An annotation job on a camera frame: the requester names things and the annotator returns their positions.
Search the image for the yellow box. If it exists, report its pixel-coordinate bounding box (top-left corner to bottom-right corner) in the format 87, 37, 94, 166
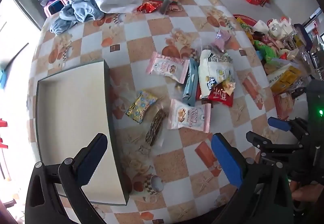
267, 64, 304, 95

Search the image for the yellow floral snack packet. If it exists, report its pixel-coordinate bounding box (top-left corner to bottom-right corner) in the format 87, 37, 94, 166
125, 90, 158, 124

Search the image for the red snack packet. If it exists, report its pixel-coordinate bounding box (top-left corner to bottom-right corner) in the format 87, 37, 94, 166
207, 84, 234, 108

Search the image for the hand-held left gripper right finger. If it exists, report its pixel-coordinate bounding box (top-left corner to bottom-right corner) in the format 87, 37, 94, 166
211, 133, 294, 224

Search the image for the gold candy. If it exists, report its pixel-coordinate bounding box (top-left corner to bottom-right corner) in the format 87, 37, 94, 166
222, 78, 236, 96

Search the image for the light blue snack packet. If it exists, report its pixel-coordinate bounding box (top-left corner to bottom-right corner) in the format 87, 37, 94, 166
182, 58, 199, 103

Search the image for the red plastic stool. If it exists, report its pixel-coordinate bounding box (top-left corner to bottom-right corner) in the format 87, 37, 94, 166
0, 118, 9, 150

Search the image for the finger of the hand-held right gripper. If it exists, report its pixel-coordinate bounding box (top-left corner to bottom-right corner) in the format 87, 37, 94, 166
268, 117, 310, 138
246, 131, 304, 161

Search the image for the white gift bag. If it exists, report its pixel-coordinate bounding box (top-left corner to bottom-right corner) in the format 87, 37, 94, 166
268, 18, 293, 38

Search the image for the purple snack packet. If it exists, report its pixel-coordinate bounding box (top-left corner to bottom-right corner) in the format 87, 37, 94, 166
211, 29, 231, 53

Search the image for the pink white snack packet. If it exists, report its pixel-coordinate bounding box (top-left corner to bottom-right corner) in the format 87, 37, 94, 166
145, 52, 190, 83
167, 99, 211, 134

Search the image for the pink plastic stool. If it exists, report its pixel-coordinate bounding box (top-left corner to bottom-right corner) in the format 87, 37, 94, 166
43, 0, 77, 17

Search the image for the light blue fleece garment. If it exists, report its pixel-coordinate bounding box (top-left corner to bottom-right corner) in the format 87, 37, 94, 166
50, 0, 106, 35

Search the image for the red foil packet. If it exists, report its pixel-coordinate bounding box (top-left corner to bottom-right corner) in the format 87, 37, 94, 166
137, 1, 161, 14

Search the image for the beige tray with dark rim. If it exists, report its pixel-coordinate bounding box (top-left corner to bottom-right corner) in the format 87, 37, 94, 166
35, 59, 130, 206

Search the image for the large white snack bag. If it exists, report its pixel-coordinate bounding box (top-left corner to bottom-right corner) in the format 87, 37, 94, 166
198, 49, 235, 100

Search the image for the blue dustpan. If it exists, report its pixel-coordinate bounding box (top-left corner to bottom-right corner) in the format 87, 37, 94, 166
0, 67, 9, 89

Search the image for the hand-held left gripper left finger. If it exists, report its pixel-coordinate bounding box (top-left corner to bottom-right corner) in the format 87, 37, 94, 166
25, 133, 108, 224

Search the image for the pile of assorted packets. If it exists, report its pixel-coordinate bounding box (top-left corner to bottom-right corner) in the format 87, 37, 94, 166
233, 13, 314, 103

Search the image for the dark brown bar clear wrapper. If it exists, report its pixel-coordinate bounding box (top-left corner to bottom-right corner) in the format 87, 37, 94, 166
145, 109, 167, 147

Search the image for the person's right hand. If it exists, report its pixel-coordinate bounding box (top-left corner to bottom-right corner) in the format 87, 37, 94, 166
291, 183, 323, 202

